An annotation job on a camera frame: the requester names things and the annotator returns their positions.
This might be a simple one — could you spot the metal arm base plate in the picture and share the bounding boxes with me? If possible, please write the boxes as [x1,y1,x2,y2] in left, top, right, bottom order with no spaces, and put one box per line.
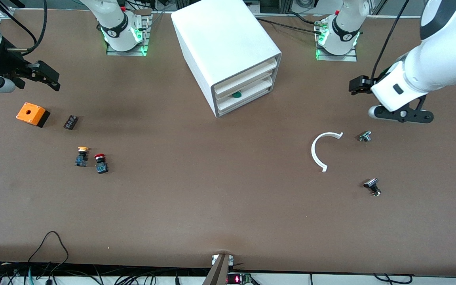
[316,48,358,62]
[106,43,149,57]

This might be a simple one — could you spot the yellow push button switch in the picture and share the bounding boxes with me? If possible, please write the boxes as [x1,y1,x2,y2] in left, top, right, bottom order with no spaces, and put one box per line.
[74,146,90,167]

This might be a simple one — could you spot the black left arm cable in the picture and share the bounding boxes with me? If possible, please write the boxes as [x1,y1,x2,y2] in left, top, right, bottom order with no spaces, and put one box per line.
[372,0,410,79]

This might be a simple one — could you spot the red push button switch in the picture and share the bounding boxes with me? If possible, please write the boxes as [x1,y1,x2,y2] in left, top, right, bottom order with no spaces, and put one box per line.
[94,153,109,174]

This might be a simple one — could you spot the white drawer cabinet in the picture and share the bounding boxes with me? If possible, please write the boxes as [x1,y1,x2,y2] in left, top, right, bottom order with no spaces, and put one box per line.
[171,0,283,118]

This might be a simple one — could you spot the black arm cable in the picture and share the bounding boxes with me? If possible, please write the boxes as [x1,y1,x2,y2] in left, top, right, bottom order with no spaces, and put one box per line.
[0,0,48,54]
[372,0,410,79]

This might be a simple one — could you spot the black cable on table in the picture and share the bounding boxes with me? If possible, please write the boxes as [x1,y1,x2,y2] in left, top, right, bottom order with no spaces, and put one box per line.
[256,12,323,34]

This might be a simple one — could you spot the thin black looped cable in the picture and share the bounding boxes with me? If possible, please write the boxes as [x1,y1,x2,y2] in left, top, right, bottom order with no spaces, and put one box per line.
[27,231,69,274]

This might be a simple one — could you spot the black headed metal button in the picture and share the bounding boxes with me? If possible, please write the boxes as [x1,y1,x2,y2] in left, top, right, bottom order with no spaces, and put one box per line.
[363,178,382,197]

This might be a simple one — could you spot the orange box with black base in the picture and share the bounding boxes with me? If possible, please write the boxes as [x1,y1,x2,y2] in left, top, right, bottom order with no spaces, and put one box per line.
[16,102,51,128]

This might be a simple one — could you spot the white curved plastic arc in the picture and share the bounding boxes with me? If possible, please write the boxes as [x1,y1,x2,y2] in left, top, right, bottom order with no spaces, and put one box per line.
[311,132,344,173]

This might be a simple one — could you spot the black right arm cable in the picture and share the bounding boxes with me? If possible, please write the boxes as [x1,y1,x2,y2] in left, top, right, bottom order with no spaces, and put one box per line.
[0,0,48,54]

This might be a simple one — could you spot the circuit board with red display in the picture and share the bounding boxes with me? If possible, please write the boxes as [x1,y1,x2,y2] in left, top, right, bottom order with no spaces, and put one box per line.
[227,272,254,285]

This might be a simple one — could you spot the white plastic drawer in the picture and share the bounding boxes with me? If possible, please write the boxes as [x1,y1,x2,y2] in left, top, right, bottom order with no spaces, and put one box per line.
[214,59,279,97]
[216,70,274,108]
[217,82,273,118]

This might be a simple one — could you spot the brown wooden bar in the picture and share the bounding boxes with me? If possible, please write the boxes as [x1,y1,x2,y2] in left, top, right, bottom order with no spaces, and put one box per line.
[202,253,230,285]

